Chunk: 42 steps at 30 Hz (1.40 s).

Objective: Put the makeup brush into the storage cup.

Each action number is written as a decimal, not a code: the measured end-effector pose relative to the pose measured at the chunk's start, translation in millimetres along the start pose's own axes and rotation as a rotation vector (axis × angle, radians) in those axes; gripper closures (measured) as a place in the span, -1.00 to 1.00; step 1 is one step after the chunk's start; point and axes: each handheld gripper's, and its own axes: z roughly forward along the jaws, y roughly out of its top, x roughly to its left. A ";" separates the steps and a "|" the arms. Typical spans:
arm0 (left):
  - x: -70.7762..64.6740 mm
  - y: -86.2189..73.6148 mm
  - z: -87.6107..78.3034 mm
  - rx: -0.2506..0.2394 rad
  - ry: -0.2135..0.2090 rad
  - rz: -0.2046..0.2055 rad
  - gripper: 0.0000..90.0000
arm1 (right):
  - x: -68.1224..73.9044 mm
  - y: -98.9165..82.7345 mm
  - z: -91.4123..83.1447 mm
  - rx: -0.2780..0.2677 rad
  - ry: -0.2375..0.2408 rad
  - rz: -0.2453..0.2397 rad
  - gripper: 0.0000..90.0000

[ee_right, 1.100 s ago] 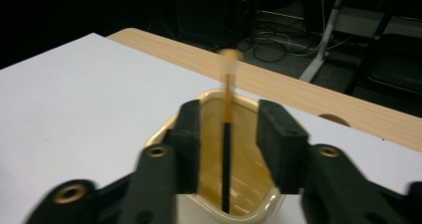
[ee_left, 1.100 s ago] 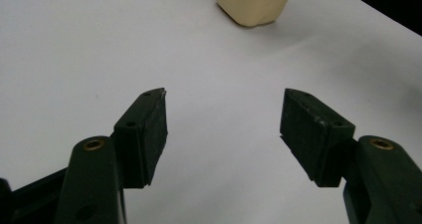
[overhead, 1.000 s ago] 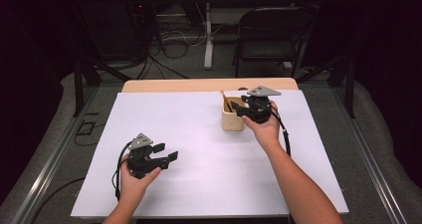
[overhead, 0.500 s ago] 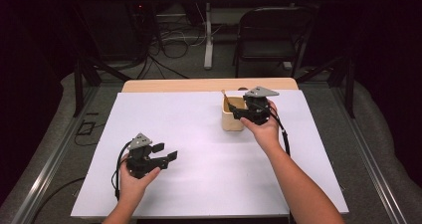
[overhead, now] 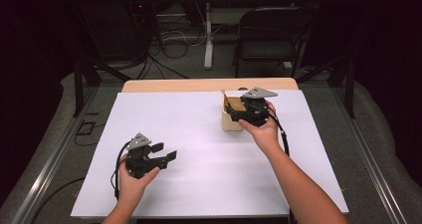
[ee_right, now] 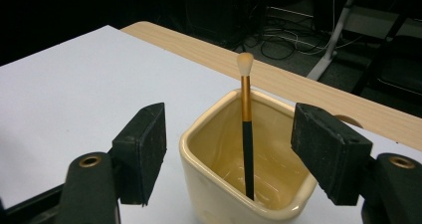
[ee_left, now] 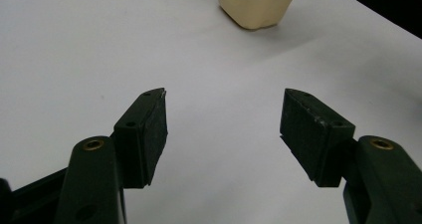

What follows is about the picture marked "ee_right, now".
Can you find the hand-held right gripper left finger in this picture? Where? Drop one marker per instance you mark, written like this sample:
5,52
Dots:
141,157

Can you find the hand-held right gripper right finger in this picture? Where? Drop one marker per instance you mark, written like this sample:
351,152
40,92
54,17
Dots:
331,154

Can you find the cream square ceramic cup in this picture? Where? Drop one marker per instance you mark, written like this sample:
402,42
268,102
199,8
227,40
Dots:
212,197

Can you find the blue gold makeup brush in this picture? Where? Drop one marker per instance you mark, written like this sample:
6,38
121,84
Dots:
246,101

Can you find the black metal stand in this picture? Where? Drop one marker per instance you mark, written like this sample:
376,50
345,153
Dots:
394,68

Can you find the white metal stand leg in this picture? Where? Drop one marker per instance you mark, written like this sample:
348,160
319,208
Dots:
333,41

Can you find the black equipment box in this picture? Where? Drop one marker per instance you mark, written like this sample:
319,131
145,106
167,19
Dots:
219,15

